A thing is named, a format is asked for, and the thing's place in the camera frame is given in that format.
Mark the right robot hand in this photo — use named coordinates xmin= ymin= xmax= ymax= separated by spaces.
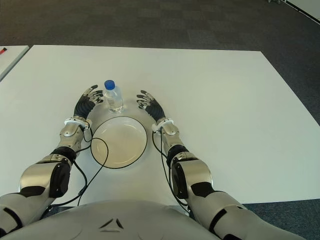
xmin=135 ymin=89 xmax=168 ymax=124

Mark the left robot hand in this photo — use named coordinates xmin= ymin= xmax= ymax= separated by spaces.
xmin=73 ymin=84 xmax=105 ymax=119

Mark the clear water bottle blue cap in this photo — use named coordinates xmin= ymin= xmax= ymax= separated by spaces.
xmin=103 ymin=79 xmax=125 ymax=114

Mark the white plate black rim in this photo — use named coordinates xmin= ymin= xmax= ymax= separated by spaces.
xmin=90 ymin=115 xmax=149 ymax=169

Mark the white side table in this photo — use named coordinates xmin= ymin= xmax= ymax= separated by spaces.
xmin=0 ymin=45 xmax=31 ymax=82

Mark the grey robot torso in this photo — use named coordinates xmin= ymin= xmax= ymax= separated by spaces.
xmin=0 ymin=199 xmax=218 ymax=240

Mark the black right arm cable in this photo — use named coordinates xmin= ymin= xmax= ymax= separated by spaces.
xmin=150 ymin=129 xmax=191 ymax=215

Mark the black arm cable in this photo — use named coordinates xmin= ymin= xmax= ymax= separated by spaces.
xmin=150 ymin=129 xmax=191 ymax=215
xmin=48 ymin=126 xmax=109 ymax=208

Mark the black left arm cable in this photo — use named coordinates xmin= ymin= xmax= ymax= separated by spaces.
xmin=48 ymin=126 xmax=109 ymax=208

